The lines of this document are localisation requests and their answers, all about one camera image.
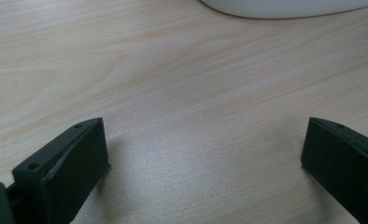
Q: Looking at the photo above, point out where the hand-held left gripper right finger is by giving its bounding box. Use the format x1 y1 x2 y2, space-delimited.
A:
300 117 368 224

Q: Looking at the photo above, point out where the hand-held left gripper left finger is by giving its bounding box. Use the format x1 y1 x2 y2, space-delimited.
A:
11 117 112 224

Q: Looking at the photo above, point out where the white pedal trash bin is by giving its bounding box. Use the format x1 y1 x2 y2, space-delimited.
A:
199 0 368 20

